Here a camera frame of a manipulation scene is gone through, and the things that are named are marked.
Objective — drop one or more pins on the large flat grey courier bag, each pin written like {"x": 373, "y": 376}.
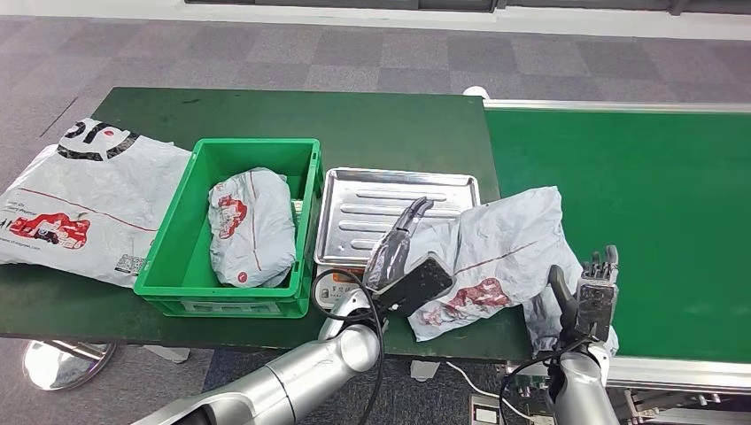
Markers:
{"x": 88, "y": 187}

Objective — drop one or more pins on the white plug adapter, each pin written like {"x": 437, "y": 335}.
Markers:
{"x": 542, "y": 420}

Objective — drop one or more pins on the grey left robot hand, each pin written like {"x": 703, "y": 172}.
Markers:
{"x": 390, "y": 258}

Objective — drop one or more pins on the green conveyor belt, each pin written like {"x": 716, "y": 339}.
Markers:
{"x": 645, "y": 176}

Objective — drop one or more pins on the grey floor socket box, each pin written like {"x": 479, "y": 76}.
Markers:
{"x": 485, "y": 413}

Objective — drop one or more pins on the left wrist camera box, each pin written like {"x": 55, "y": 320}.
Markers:
{"x": 413, "y": 287}

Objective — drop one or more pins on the grey courier parcel red print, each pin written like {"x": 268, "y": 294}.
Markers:
{"x": 252, "y": 234}
{"x": 504, "y": 246}
{"x": 540, "y": 322}

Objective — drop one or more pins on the white electronic scale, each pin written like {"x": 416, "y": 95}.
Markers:
{"x": 334, "y": 287}

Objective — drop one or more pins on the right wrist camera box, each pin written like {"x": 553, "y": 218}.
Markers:
{"x": 595, "y": 311}

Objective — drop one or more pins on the white table foot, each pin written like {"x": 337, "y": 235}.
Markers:
{"x": 425, "y": 370}
{"x": 169, "y": 354}

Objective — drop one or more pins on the round chrome table base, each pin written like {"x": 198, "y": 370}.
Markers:
{"x": 67, "y": 366}

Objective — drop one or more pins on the green plastic crate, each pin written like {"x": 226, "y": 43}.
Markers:
{"x": 176, "y": 264}

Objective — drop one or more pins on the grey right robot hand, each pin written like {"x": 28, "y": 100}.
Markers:
{"x": 566, "y": 305}

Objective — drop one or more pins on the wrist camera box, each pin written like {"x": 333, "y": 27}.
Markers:
{"x": 595, "y": 311}
{"x": 413, "y": 287}

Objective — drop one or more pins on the conveyor control board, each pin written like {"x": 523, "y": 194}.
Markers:
{"x": 528, "y": 384}

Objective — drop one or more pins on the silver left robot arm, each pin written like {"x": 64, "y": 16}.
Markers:
{"x": 293, "y": 375}

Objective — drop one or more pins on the white conveyor roller end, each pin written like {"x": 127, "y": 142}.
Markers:
{"x": 475, "y": 92}

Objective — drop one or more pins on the steel scale tray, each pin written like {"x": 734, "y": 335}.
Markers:
{"x": 364, "y": 199}

